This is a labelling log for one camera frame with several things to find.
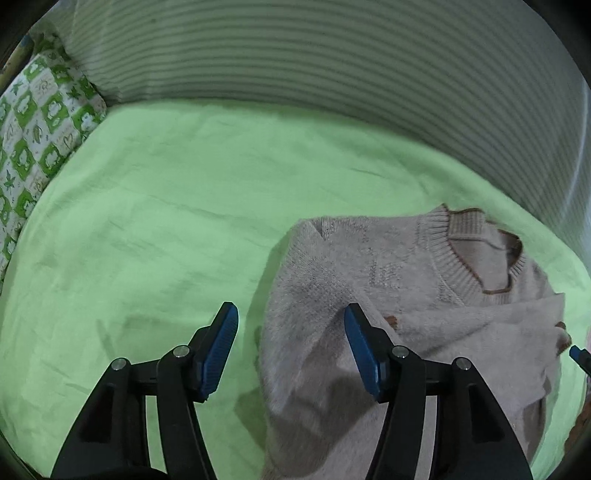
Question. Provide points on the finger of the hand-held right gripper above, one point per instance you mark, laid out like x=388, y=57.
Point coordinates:
x=581, y=356

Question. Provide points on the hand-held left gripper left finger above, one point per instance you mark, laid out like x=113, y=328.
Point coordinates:
x=220, y=350

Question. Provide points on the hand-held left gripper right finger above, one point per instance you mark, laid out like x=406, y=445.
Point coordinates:
x=362, y=346

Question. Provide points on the beige knit sweater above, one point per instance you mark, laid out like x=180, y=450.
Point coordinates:
x=323, y=286

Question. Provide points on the light green bed sheet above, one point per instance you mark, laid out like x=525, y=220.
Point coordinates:
x=161, y=207

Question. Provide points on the grey striped pillow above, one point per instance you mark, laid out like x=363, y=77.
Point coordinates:
x=323, y=55

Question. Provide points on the green checkered pillow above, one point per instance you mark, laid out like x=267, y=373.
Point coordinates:
x=41, y=115

